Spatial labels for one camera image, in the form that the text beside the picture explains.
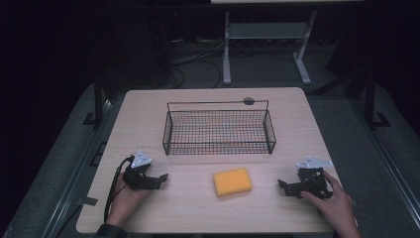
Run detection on black metal post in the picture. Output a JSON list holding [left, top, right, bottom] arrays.
[[363, 71, 392, 131], [82, 73, 105, 127]]

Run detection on black floor cables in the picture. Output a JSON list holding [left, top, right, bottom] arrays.
[[167, 38, 226, 89]]

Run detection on white metal stand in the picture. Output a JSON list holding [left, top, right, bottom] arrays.
[[222, 9, 319, 86]]

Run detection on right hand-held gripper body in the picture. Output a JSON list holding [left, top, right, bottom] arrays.
[[289, 156, 334, 200]]

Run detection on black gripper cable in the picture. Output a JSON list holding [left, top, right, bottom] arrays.
[[103, 156, 135, 224]]

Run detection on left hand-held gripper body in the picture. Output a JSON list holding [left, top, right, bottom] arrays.
[[123, 149, 160, 191]]

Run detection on yellow sponge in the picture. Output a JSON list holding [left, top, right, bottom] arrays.
[[212, 167, 254, 198]]

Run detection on person's right hand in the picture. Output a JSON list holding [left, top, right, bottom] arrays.
[[299, 170, 363, 238]]

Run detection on person's left hand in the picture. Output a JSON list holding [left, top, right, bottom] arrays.
[[105, 172, 154, 228]]

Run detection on black wire basket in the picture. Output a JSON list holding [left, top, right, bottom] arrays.
[[161, 99, 277, 157]]

